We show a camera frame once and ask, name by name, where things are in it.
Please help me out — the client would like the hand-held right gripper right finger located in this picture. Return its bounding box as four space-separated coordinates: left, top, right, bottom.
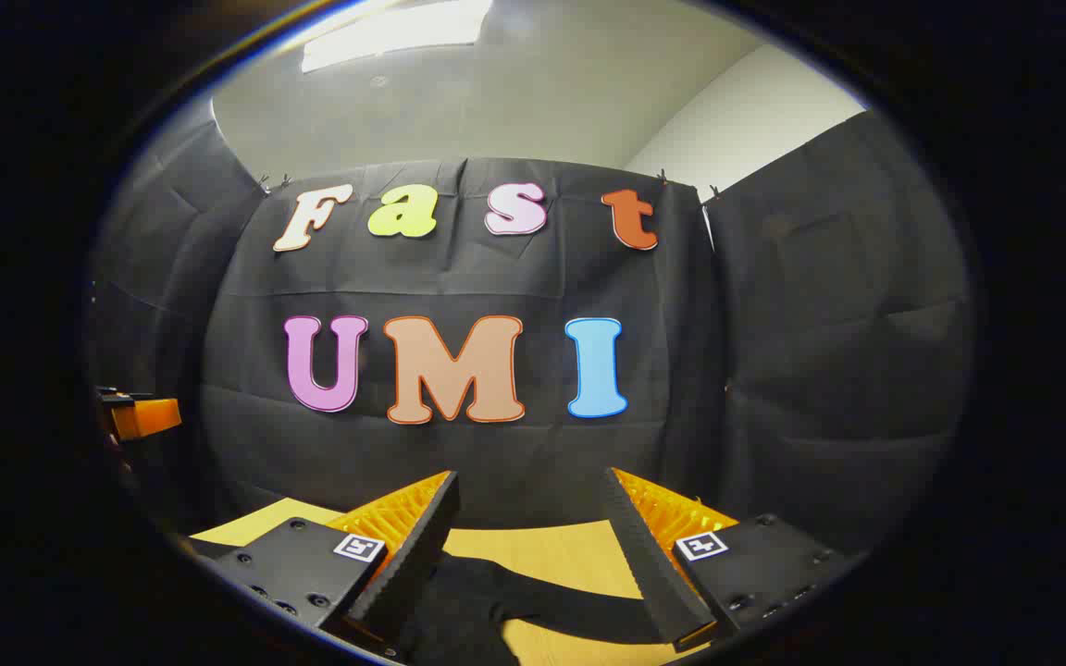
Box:
602 467 867 653

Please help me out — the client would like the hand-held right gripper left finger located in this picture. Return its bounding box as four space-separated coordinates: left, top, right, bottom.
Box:
189 470 460 648

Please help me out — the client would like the black shirt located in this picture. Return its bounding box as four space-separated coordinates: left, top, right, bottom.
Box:
403 553 673 666

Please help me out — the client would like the ceiling light panel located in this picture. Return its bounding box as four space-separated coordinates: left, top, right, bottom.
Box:
300 0 494 73

